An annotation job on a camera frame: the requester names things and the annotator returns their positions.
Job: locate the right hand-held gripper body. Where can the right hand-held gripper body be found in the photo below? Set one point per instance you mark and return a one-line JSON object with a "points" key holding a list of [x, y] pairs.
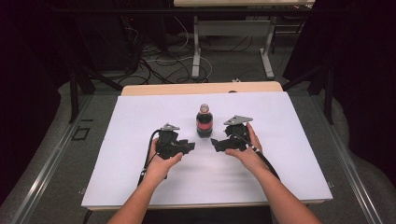
{"points": [[238, 135]]}

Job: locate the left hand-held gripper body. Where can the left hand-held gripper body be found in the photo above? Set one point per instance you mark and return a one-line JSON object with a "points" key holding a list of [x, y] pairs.
{"points": [[168, 144]]}

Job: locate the dark cola bottle red label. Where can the dark cola bottle red label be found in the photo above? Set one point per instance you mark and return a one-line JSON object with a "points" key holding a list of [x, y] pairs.
{"points": [[204, 124]]}

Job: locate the person's left hand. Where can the person's left hand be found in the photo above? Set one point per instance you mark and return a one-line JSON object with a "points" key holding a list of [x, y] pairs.
{"points": [[160, 169]]}

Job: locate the person's right hand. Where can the person's right hand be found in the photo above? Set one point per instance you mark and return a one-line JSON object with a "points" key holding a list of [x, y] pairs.
{"points": [[250, 158]]}

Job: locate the white table board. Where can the white table board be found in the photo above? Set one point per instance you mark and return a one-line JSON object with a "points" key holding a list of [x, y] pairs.
{"points": [[193, 183]]}

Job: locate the black metal stand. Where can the black metal stand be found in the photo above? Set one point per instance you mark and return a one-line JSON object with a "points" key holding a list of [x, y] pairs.
{"points": [[74, 93], [328, 93]]}

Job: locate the white-legged desk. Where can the white-legged desk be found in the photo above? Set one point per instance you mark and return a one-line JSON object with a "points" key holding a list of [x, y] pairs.
{"points": [[233, 28]]}

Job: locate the black horizontal bar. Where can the black horizontal bar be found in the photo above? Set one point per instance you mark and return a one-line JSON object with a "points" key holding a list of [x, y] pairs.
{"points": [[124, 11]]}

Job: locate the dark curtain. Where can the dark curtain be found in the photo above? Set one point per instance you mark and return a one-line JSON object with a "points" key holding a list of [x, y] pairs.
{"points": [[28, 93], [367, 77]]}

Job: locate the metal floor rail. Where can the metal floor rail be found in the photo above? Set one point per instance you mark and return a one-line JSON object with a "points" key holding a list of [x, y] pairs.
{"points": [[46, 174], [351, 174]]}

